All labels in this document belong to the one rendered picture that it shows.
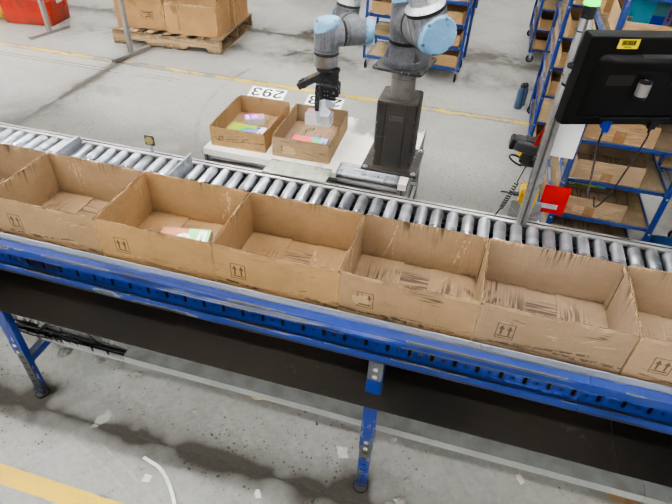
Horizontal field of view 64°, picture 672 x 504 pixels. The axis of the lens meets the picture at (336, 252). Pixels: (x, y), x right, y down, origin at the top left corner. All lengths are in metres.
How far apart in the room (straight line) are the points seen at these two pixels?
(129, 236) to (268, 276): 0.45
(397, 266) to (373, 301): 0.27
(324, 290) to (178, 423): 1.15
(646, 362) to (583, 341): 0.17
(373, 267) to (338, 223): 0.18
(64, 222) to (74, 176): 0.35
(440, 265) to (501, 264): 0.19
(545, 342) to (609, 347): 0.15
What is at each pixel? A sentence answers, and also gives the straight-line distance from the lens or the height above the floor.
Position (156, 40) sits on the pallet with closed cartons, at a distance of 6.36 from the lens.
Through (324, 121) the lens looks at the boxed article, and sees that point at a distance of 2.13.
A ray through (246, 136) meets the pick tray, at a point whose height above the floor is 0.83.
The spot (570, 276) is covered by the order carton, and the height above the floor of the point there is 0.97.
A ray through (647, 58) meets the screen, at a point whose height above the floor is 1.48.
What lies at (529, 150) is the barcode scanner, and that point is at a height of 1.06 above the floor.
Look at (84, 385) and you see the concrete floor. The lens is 2.72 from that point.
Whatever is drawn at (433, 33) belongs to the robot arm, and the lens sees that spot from 2.10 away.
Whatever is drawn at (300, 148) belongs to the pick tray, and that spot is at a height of 0.81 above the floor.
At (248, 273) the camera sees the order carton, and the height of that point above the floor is 0.97.
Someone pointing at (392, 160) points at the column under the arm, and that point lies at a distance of 2.50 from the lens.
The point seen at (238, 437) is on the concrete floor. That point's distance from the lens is 2.39.
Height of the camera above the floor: 2.04
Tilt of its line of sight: 40 degrees down
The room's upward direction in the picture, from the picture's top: 3 degrees clockwise
